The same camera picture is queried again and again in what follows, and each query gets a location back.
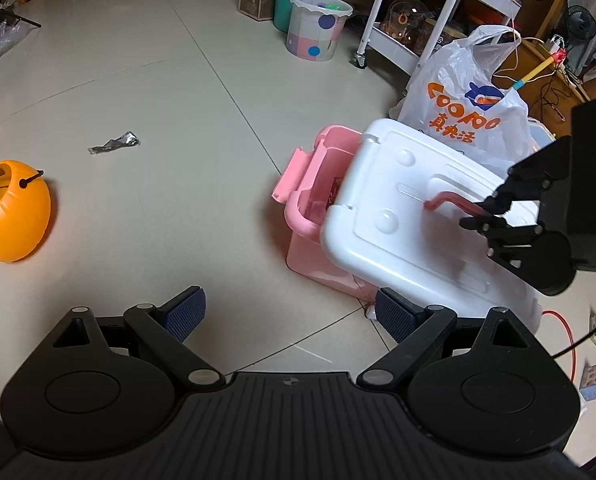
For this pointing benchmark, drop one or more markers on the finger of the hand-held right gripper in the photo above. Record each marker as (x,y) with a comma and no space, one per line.
(532,180)
(512,242)

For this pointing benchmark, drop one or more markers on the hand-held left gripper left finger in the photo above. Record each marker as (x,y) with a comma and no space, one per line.
(185,312)

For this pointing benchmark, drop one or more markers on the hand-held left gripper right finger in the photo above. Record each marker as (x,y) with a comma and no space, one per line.
(395,315)

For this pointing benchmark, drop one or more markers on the pink plastic storage bin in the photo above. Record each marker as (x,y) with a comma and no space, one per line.
(303,250)

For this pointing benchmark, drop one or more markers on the yellow toy stick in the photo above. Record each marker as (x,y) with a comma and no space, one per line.
(537,67)

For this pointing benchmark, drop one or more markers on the white plastic shopping bag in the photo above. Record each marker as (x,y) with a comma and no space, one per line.
(452,100)

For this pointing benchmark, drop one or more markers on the large red hoop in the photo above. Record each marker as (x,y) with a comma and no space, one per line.
(572,350)

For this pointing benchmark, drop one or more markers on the white power strip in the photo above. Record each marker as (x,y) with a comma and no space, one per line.
(556,43)

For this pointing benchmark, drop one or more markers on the black desk fan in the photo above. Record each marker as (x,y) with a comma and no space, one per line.
(580,22)

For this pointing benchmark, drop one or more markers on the silver foil wrapper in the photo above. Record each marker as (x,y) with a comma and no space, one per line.
(115,142)

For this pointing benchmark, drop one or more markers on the white rolling cart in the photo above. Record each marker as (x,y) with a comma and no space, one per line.
(395,46)

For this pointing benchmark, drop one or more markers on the orange pumpkin bucket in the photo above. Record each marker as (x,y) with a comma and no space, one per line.
(13,220)

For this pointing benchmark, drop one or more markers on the glass dome ornament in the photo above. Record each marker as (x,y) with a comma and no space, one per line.
(402,20)

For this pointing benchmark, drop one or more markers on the polka dot waste bin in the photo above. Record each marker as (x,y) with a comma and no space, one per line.
(313,30)

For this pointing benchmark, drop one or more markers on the black tripod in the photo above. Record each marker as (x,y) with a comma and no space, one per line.
(8,15)

